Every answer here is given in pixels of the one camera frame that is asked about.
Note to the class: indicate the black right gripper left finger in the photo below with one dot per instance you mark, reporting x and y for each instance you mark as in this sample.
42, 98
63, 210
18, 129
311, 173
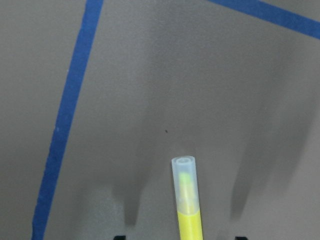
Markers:
119, 237

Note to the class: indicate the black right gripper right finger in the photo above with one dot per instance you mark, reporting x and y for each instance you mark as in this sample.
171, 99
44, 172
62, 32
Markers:
241, 238

